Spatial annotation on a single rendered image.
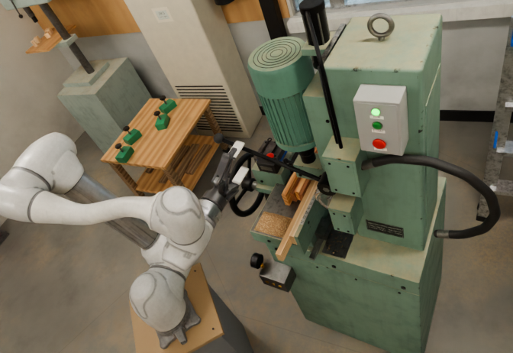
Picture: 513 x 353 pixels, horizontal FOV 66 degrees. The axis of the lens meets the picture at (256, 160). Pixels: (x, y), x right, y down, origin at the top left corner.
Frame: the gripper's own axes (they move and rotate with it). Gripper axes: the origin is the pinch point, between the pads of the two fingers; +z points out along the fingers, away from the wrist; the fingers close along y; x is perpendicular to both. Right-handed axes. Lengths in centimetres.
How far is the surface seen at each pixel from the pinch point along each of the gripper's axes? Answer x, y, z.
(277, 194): -9.1, -25.5, 6.1
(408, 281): -61, -23, -8
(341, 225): -37.3, -7.8, -6.2
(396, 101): -43, 43, -2
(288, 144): -14.6, 7.9, 5.5
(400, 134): -46, 35, -3
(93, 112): 188, -115, 68
